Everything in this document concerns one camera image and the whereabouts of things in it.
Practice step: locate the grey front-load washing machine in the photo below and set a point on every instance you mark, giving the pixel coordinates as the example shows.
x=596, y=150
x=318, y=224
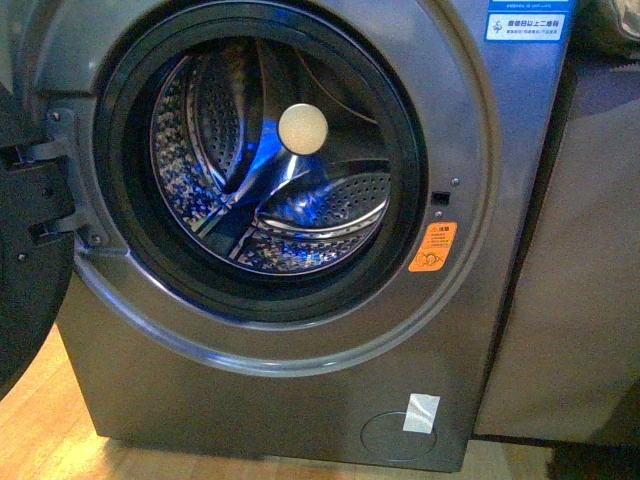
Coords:
x=252, y=180

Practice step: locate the round washing machine door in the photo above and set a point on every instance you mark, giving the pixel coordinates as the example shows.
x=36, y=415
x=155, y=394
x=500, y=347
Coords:
x=36, y=252

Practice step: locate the orange warning sticker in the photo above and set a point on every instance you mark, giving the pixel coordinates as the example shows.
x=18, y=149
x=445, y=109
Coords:
x=435, y=247

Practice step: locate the silver tape strip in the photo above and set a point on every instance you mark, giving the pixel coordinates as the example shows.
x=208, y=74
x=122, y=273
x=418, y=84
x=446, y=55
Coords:
x=420, y=414

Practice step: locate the blue info sticker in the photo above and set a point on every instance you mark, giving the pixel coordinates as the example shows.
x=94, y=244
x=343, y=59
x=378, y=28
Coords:
x=528, y=21

